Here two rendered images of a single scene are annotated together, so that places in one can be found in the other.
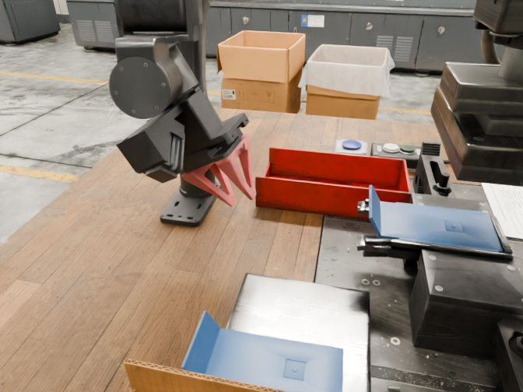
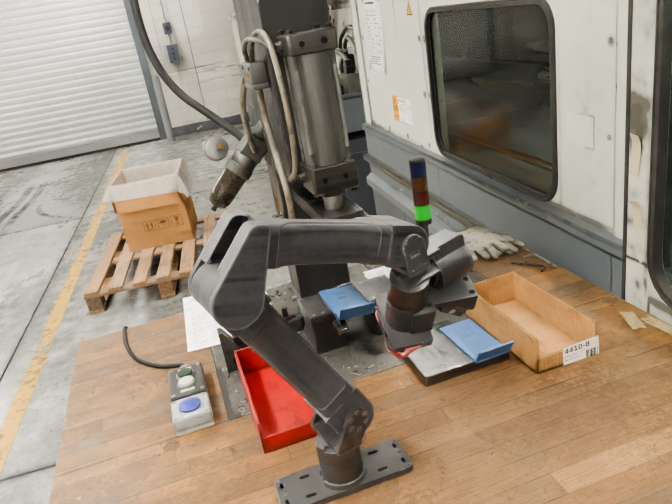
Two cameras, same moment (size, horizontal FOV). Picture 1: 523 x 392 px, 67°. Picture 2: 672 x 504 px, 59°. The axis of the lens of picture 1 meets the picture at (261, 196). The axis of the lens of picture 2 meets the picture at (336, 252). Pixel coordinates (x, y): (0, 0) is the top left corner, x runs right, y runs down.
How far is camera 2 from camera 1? 1.20 m
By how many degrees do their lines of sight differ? 99
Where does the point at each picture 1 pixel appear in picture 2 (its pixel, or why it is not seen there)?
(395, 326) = not seen: hidden behind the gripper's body
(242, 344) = (474, 350)
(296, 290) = (417, 355)
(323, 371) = (457, 328)
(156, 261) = (457, 435)
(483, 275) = (373, 285)
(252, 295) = (440, 366)
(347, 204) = not seen: hidden behind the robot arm
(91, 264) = (502, 465)
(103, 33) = not seen: outside the picture
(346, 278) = (379, 358)
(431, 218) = (341, 302)
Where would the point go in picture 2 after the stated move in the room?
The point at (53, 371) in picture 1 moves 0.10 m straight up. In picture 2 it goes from (571, 409) to (570, 356)
